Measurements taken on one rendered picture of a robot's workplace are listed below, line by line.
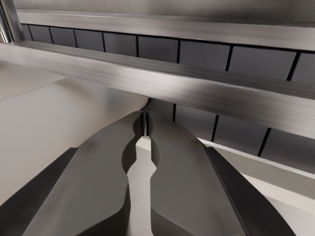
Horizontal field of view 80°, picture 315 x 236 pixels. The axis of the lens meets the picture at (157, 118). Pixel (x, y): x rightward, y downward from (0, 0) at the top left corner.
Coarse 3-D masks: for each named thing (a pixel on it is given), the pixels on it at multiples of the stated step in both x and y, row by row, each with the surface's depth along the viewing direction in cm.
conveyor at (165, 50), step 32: (32, 32) 22; (64, 32) 20; (96, 32) 18; (192, 64) 15; (224, 64) 13; (256, 64) 12; (288, 64) 12; (192, 128) 17; (224, 128) 16; (256, 128) 14; (288, 160) 14
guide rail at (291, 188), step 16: (144, 144) 16; (240, 160) 14; (256, 160) 14; (256, 176) 13; (272, 176) 13; (288, 176) 13; (304, 176) 13; (272, 192) 12; (288, 192) 12; (304, 192) 12; (304, 208) 12
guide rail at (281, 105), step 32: (32, 64) 11; (64, 64) 9; (96, 64) 8; (128, 64) 8; (160, 64) 8; (160, 96) 7; (192, 96) 7; (224, 96) 6; (256, 96) 6; (288, 96) 5; (288, 128) 6
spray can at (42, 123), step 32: (32, 96) 10; (64, 96) 11; (96, 96) 12; (128, 96) 15; (0, 128) 8; (32, 128) 9; (64, 128) 10; (96, 128) 12; (0, 160) 8; (32, 160) 9; (0, 192) 8
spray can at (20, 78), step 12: (0, 72) 15; (12, 72) 15; (24, 72) 16; (36, 72) 17; (48, 72) 18; (0, 84) 15; (12, 84) 15; (24, 84) 16; (36, 84) 17; (0, 96) 14
